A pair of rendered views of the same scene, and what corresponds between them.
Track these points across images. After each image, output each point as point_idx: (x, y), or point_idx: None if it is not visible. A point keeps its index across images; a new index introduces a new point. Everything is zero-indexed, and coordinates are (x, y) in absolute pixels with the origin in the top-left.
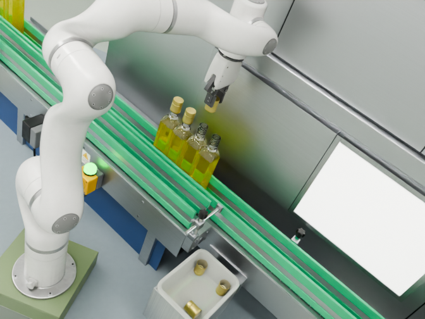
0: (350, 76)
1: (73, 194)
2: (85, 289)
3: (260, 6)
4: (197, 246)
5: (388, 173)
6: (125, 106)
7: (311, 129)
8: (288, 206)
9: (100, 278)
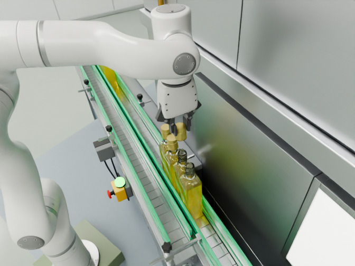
0: (322, 92)
1: (29, 219)
2: None
3: (172, 15)
4: None
5: None
6: (155, 130)
7: (283, 164)
8: (279, 249)
9: None
